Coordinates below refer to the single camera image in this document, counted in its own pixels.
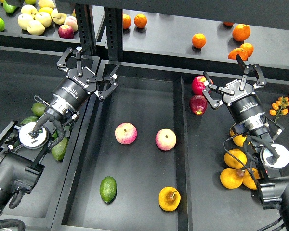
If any black tray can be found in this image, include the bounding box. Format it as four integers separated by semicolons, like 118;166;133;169
52;60;279;231
0;46;95;230

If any right pink apple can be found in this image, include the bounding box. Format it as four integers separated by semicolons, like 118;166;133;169
155;128;177;151

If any lower right yellow pear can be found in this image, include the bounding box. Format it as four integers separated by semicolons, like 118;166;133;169
242;168;260;190

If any front right shelf orange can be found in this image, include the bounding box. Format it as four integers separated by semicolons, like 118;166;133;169
228;48;248;61

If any black centre tray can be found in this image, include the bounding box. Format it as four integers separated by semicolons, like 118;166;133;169
52;60;279;231

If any black left tray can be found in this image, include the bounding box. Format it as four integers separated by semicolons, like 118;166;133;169
0;46;95;230

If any yellow pear with brown spot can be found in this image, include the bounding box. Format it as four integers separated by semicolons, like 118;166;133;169
158;186;181;212

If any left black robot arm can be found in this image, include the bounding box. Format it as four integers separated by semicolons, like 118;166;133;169
0;47;117;231

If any pink apple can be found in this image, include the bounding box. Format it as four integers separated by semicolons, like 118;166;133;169
115;122;137;145
155;128;177;151

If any pale yellow pear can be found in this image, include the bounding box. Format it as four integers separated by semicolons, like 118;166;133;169
26;20;45;36

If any bright red apple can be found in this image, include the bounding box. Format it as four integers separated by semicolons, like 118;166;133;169
191;75;206;95

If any middle yellow pear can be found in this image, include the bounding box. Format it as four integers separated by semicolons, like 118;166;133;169
224;148;247;169

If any black shelf post right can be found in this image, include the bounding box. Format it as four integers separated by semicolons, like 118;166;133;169
104;7;123;61

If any large right shelf orange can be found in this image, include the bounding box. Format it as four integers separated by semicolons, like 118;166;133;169
232;24;251;42

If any black shelf post left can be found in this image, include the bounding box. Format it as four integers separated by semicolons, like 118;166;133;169
74;4;97;56

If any dark red shelf apple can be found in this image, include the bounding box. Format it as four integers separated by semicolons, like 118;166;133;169
58;24;74;39

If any upper yellow pear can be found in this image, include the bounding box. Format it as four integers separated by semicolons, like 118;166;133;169
229;129;246;147

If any orange cherry tomato bunch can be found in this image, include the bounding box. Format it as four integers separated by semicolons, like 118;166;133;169
269;96;289;122

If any black shelf post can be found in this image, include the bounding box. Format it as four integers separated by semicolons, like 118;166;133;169
104;7;123;61
74;4;97;56

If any small right shelf orange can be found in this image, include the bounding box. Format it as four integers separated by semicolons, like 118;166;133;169
240;43;254;57

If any left pink apple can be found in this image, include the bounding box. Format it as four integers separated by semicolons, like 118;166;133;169
115;122;137;145

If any centre shelf orange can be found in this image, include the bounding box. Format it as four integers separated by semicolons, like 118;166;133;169
192;33;206;49

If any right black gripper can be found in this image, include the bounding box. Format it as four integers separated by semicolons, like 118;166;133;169
202;54;267;125

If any left shelf orange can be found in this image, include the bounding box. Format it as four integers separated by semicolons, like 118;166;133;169
122;14;131;29

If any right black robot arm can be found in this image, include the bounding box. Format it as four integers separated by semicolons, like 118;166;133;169
203;54;289;231

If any lower left yellow pear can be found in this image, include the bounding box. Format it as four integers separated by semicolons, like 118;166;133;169
220;168;244;189

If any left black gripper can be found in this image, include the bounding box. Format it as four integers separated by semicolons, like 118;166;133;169
50;47;118;114

